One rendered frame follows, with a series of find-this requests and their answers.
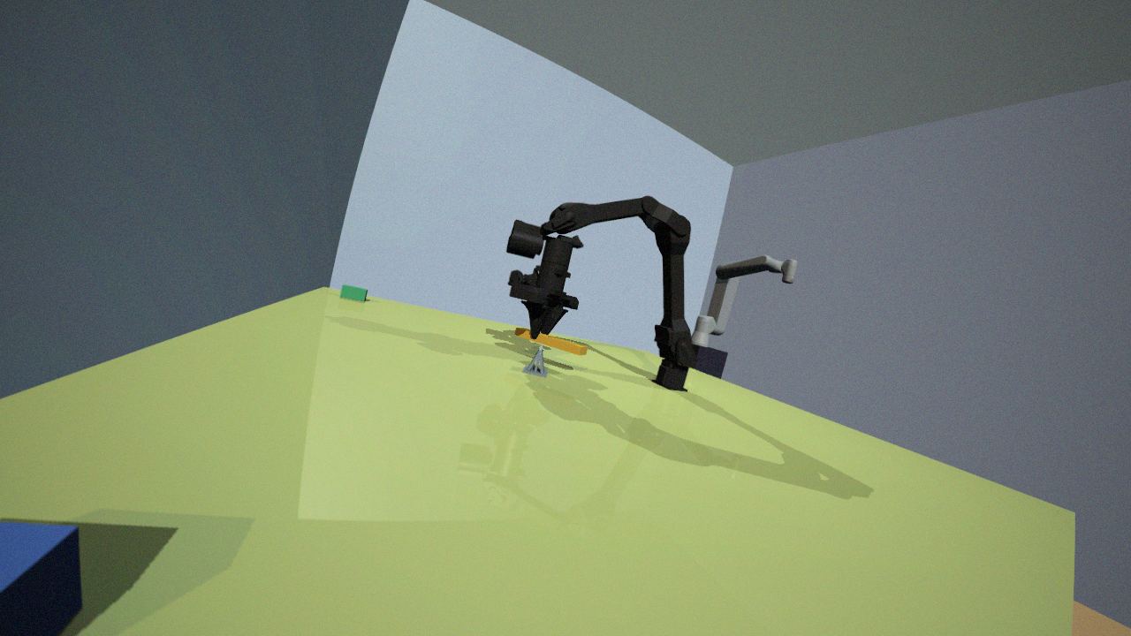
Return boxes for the green rectangular block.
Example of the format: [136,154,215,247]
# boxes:
[340,285,368,301]

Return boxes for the orange bar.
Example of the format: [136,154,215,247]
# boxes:
[513,328,588,356]

